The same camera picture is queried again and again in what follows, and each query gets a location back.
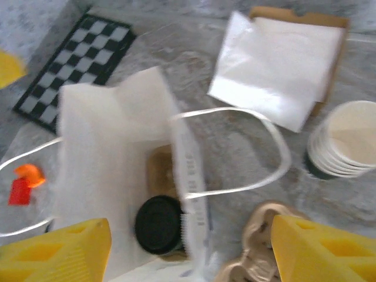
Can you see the brown pulp cup carrier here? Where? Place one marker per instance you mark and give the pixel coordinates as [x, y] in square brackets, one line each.
[161, 170]
[258, 252]

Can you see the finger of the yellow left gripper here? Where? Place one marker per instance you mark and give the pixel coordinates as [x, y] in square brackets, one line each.
[8, 70]

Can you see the black white chessboard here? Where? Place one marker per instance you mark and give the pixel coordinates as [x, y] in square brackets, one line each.
[88, 47]

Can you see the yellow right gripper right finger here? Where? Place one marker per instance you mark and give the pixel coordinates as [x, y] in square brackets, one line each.
[323, 255]

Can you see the stacked paper coffee cups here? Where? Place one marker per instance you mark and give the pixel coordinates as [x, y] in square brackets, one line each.
[346, 132]

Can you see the red orange plastic piece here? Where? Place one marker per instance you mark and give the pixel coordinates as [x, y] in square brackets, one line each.
[19, 192]

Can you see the flat white paper bag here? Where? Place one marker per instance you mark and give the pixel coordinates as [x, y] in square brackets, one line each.
[293, 13]

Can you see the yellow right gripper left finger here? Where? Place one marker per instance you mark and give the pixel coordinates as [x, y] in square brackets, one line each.
[58, 258]

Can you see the white paper carry bag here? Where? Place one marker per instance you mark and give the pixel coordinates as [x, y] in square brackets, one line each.
[102, 132]

